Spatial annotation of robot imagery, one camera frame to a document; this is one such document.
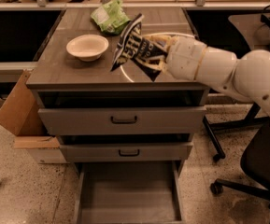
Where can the brown cardboard box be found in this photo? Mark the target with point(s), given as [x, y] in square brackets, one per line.
[19, 115]

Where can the black middle drawer handle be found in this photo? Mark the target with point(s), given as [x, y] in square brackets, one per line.
[129, 152]

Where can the black side table stand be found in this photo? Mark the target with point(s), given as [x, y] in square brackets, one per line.
[255, 27]

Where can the white paper bowl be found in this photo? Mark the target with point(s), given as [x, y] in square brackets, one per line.
[87, 48]

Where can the green chip bag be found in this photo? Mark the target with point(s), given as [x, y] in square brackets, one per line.
[110, 17]

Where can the grey drawer cabinet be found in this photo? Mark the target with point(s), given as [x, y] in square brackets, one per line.
[58, 71]

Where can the grey drawer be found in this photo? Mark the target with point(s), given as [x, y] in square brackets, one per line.
[88, 113]
[109, 152]
[140, 192]

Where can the black top drawer handle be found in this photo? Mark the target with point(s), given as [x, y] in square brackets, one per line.
[131, 120]

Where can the black office chair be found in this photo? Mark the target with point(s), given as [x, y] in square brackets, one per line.
[255, 163]

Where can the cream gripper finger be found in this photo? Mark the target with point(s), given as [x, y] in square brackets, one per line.
[160, 66]
[166, 41]

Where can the bottom grey drawer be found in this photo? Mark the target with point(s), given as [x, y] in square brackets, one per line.
[140, 192]

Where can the top grey drawer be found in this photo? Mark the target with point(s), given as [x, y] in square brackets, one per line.
[88, 113]

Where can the black drawer handle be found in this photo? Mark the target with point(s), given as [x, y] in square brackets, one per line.
[131, 120]
[129, 152]

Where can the blue chip bag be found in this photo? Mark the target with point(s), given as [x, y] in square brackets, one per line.
[140, 50]

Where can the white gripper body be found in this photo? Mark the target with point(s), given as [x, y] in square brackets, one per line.
[186, 58]

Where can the middle grey drawer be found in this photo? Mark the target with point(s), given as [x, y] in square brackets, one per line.
[109, 152]

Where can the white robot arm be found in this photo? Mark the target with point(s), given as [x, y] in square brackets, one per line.
[245, 79]

